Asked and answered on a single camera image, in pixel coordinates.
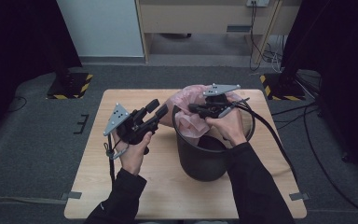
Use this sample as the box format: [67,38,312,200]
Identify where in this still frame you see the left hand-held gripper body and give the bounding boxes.
[103,103,159,147]

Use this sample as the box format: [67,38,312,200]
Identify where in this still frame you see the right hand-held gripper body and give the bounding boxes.
[202,83,241,119]

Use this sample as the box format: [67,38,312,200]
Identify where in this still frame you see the black mesh waste bin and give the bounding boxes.
[172,104,256,183]

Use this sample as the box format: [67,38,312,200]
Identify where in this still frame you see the person's right hand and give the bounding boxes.
[205,105,250,147]

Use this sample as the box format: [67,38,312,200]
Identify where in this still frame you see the person's left hand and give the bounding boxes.
[111,131,154,176]

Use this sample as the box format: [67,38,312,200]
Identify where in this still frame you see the black yellow-striped stand base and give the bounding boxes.
[46,72,93,101]
[259,73,307,102]

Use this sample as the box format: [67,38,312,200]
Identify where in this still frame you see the beige wooden desk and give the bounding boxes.
[134,0,302,64]

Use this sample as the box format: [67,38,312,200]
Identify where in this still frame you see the grey tape piece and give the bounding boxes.
[61,191,83,201]
[288,191,310,202]

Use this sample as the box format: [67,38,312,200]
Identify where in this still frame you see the white power strip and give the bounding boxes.
[245,0,269,7]

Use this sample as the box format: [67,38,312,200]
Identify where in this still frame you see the black curtain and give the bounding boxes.
[281,0,358,188]
[0,0,83,147]

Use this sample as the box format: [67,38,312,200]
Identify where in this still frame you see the left hand-held gripper cable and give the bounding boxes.
[103,133,129,183]

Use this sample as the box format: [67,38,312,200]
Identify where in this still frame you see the hand-held gripper cable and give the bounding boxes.
[229,97,297,181]
[103,133,129,183]

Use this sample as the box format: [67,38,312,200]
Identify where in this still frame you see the right hand-held gripper cable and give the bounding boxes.
[229,97,297,181]

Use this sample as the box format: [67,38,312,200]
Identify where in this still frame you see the black hanging cable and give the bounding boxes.
[248,1,263,72]

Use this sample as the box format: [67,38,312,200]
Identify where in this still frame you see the white cable bundle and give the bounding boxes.
[262,35,284,74]

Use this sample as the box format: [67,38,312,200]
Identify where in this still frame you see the thin black floor cable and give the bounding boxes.
[7,96,28,114]

